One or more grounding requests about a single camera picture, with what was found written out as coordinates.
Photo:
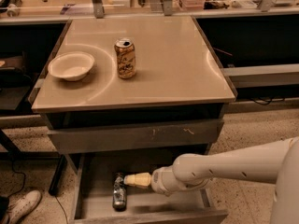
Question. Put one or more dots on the white sneaker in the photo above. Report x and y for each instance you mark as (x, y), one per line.
(13, 213)

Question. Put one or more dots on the blue silver redbull can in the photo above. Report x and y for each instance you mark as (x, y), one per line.
(119, 199)

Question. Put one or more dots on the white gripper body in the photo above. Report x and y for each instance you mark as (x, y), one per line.
(158, 180)

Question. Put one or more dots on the white paper bowl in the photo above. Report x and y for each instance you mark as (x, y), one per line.
(71, 66)

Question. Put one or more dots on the black tool on bench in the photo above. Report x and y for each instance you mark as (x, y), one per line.
(10, 7)

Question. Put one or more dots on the gold soda can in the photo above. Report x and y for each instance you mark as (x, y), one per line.
(125, 52)

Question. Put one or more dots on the open middle drawer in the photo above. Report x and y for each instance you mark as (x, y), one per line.
(93, 192)

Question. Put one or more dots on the closed top drawer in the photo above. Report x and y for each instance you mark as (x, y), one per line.
(136, 136)

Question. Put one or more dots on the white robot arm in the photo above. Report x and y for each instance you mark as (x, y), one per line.
(276, 163)

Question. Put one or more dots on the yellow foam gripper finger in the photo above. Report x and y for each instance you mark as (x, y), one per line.
(140, 180)

